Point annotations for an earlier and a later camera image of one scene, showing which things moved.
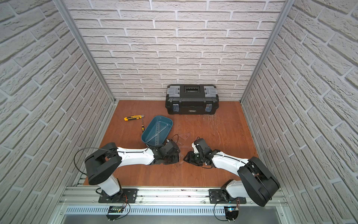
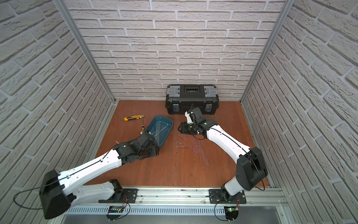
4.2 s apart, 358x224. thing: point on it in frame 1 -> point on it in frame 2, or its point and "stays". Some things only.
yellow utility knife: (134, 117) stays
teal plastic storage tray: (157, 130) stays
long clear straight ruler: (157, 133) stays
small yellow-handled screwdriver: (142, 126) stays
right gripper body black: (196, 158) -> (189, 129)
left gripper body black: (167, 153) -> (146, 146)
